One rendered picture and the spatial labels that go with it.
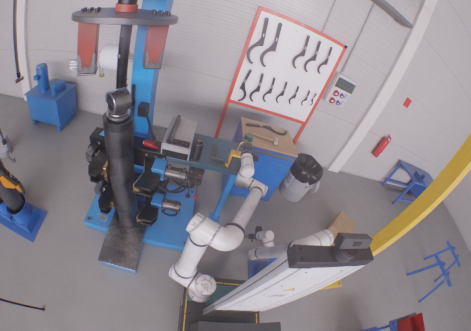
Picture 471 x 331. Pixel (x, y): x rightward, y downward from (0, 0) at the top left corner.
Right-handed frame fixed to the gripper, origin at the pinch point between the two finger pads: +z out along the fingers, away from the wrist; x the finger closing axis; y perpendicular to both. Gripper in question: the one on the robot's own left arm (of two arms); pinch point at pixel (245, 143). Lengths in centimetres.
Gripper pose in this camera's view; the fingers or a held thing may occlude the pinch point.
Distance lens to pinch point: 163.3
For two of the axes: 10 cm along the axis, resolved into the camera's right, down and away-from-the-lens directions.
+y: -9.5, -2.2, -2.1
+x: -3.0, 7.3, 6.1
